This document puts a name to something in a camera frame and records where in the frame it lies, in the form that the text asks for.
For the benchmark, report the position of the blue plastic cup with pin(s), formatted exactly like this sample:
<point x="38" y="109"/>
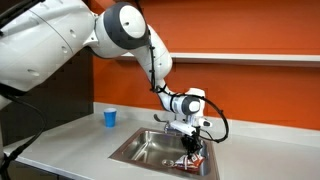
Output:
<point x="110" y="117"/>

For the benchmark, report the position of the stainless steel sink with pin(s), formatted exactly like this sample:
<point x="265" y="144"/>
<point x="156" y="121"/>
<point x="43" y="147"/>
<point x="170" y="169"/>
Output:
<point x="150" y="150"/>

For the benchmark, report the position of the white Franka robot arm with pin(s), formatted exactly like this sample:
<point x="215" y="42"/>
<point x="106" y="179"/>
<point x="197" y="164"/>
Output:
<point x="50" y="40"/>

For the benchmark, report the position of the dark brown cabinet panel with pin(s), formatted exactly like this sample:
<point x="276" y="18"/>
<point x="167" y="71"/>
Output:
<point x="70" y="90"/>

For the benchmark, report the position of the chrome sink faucet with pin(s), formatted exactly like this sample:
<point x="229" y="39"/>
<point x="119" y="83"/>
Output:
<point x="160" y="118"/>

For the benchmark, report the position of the white wall shelf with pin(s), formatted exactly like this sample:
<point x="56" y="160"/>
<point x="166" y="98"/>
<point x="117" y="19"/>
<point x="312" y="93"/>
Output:
<point x="250" y="58"/>

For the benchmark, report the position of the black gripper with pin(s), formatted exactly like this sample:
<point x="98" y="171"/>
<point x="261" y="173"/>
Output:
<point x="191" y="142"/>

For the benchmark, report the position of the red snack packet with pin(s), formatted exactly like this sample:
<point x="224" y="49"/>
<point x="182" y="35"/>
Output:
<point x="190" y="163"/>

